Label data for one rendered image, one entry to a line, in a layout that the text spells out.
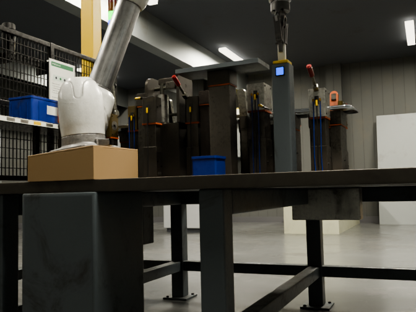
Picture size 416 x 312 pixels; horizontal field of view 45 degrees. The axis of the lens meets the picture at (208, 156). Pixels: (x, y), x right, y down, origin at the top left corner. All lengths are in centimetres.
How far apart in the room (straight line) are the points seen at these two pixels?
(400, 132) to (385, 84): 103
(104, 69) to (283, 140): 75
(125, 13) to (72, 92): 47
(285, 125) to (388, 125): 828
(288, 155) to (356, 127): 854
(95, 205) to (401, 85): 922
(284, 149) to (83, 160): 75
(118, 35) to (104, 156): 59
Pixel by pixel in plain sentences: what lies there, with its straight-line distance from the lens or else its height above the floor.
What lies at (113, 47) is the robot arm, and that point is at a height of 123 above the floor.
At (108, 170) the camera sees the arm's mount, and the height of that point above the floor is 73.
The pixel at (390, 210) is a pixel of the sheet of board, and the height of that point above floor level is 26.
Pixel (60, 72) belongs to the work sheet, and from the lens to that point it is 320.
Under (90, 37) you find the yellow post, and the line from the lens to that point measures 357.
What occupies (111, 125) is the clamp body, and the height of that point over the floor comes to 99.
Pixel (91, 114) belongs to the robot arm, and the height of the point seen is 93.
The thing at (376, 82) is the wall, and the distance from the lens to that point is 1056.
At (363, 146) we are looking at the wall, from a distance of 1041.
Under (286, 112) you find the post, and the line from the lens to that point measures 197.
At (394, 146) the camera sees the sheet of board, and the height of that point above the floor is 143.
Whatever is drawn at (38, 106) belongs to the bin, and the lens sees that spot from 275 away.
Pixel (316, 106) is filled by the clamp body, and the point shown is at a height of 99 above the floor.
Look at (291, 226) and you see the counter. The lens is 788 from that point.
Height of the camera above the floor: 65
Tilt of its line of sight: 4 degrees up
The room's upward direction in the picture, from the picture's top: 1 degrees counter-clockwise
